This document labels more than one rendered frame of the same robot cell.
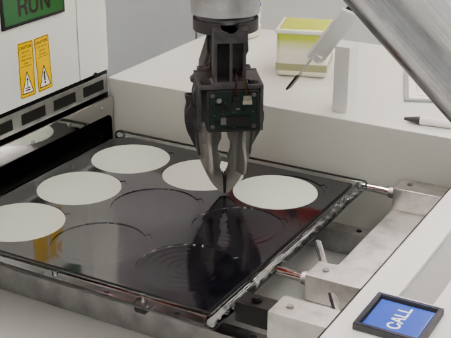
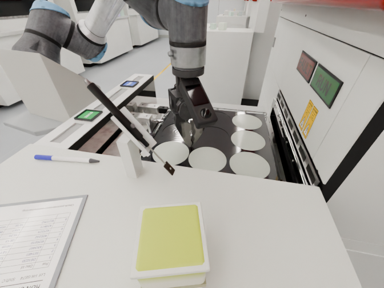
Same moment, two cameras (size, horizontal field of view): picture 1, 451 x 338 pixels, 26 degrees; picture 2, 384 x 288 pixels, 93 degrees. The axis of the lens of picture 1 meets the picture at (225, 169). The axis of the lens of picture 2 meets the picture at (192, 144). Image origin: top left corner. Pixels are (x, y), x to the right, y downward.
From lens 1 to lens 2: 1.45 m
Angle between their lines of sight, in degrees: 117
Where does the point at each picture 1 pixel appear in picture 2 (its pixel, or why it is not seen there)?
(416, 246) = (120, 99)
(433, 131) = (86, 155)
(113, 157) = (258, 163)
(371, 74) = (99, 264)
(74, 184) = (252, 141)
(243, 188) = (184, 151)
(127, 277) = not seen: hidden behind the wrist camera
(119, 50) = not seen: outside the picture
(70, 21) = (328, 119)
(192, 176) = (211, 156)
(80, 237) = (223, 119)
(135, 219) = (213, 128)
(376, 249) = not seen: hidden behind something
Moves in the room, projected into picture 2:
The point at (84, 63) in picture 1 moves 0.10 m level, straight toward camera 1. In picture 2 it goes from (318, 155) to (277, 128)
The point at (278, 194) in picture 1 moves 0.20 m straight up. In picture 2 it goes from (168, 150) to (161, 78)
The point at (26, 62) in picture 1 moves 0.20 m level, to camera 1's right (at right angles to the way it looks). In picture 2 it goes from (307, 112) to (228, 126)
